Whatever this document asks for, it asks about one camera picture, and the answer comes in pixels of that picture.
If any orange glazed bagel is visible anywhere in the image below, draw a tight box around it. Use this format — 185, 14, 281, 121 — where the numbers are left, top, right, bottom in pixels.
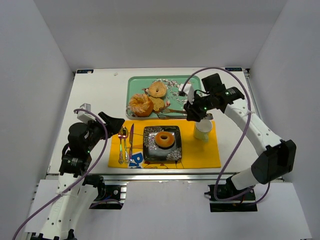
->
155, 131, 175, 148

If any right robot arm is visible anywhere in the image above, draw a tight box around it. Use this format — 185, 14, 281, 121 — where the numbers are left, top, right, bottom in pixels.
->
178, 73, 297, 201

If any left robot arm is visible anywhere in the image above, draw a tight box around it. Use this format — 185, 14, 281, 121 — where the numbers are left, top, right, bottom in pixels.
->
31, 109, 125, 240

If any brown bread slice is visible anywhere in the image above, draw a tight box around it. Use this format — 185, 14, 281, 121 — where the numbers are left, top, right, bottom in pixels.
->
149, 96, 165, 113

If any iridescent fork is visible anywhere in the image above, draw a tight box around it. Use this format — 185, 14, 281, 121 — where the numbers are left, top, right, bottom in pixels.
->
122, 126, 130, 165

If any pale green mug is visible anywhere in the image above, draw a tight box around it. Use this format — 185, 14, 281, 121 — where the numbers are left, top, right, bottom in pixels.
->
193, 119, 213, 143

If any iridescent knife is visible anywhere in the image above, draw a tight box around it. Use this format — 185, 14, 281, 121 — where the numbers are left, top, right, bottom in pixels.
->
129, 123, 135, 162

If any yellow placemat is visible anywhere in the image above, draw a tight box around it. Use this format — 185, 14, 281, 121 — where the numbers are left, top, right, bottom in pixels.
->
108, 119, 221, 170

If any green floral tray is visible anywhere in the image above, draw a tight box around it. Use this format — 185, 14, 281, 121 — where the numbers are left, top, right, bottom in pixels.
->
125, 75, 189, 120

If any sugared bundt cake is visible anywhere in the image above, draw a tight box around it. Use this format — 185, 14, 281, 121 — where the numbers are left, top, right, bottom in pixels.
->
129, 94, 154, 117

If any iridescent spoon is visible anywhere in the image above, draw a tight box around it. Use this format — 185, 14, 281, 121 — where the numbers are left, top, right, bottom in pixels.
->
118, 127, 126, 164

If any pale bagel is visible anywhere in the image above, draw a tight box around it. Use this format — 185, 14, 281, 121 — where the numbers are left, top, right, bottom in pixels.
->
148, 81, 167, 98

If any black floral square plate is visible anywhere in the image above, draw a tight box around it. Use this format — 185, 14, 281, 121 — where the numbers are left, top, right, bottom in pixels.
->
143, 125, 182, 162

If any right blue corner label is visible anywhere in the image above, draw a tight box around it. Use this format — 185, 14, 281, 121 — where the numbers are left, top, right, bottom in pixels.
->
224, 67, 243, 72

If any blue corner label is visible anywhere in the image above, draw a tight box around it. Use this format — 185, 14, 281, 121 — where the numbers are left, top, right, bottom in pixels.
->
224, 67, 243, 72
76, 69, 94, 74

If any left blue corner label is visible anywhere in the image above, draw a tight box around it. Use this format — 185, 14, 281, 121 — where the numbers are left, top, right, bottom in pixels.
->
76, 69, 94, 74

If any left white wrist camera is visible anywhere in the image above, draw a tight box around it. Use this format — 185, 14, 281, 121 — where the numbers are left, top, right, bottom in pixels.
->
74, 103, 96, 124

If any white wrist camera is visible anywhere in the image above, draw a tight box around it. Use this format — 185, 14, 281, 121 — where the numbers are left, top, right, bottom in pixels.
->
178, 83, 195, 105
74, 103, 96, 124

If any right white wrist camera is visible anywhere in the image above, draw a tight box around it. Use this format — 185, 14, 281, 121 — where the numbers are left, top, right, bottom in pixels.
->
178, 83, 195, 105

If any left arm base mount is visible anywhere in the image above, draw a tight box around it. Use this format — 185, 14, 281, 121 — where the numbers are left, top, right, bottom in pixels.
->
82, 175, 127, 210

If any aluminium front rail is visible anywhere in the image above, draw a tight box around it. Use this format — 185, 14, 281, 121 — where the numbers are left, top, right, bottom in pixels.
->
46, 171, 251, 182

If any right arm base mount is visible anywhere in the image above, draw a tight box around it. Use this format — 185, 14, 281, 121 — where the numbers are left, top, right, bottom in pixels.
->
204, 184, 258, 213

